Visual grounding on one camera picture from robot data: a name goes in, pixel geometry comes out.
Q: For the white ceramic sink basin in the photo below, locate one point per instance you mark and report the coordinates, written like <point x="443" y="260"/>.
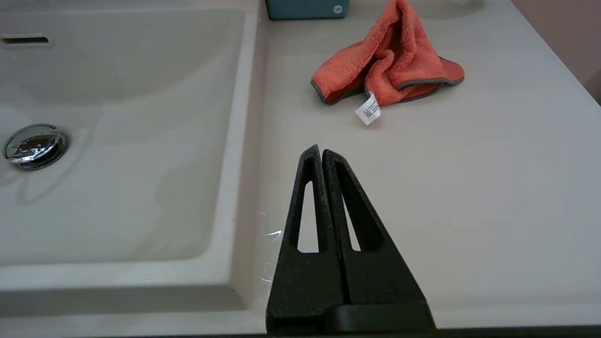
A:
<point x="141" y="164"/>

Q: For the blue plastic box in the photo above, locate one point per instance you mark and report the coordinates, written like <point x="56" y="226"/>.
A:
<point x="305" y="8"/>

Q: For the chrome drain stopper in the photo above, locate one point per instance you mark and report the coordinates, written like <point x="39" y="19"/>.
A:
<point x="35" y="148"/>

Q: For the orange microfibre cloth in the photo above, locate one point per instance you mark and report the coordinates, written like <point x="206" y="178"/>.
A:
<point x="394" y="61"/>

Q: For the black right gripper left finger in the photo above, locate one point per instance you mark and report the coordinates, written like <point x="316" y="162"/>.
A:
<point x="305" y="281"/>

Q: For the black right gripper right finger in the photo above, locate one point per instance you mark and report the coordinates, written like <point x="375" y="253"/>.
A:
<point x="380" y="277"/>

